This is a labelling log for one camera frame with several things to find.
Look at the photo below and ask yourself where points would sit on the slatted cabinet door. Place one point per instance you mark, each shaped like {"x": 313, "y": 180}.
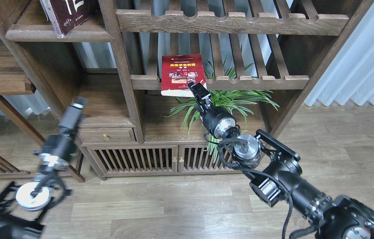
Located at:
{"x": 122, "y": 161}
{"x": 196, "y": 160}

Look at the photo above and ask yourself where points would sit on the left slatted cabinet door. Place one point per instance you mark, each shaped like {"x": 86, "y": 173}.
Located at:
{"x": 122, "y": 161}

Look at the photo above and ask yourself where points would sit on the white curtain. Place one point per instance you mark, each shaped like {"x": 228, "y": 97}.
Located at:
{"x": 350, "y": 77}

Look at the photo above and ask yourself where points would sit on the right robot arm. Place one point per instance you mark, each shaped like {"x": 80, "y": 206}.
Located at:
{"x": 274, "y": 173}

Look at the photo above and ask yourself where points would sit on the right slatted cabinet door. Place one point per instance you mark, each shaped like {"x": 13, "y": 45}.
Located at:
{"x": 196, "y": 160}

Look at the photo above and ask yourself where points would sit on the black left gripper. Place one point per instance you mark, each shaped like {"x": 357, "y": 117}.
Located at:
{"x": 59, "y": 149}

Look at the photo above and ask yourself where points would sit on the red paperback book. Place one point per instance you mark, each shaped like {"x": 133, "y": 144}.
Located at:
{"x": 180, "y": 70}

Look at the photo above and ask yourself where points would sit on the dark maroon book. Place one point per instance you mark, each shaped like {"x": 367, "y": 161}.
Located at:
{"x": 65, "y": 15}

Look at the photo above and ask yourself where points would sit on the small wooden drawer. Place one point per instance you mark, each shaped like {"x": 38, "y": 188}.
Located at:
{"x": 106, "y": 135}

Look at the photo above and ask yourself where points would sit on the wooden side table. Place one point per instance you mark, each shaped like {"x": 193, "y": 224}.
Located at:
{"x": 4, "y": 83}

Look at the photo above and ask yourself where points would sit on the green spider plant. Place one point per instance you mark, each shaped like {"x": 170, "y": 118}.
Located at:
{"x": 228, "y": 99}

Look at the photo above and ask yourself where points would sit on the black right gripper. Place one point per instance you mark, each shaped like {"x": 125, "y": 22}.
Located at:
{"x": 217, "y": 120}

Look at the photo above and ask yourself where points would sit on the dark wooden bookshelf cabinet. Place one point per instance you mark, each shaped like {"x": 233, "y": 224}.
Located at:
{"x": 113, "y": 58}

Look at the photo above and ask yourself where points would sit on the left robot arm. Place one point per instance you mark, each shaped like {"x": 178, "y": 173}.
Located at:
{"x": 22, "y": 208}

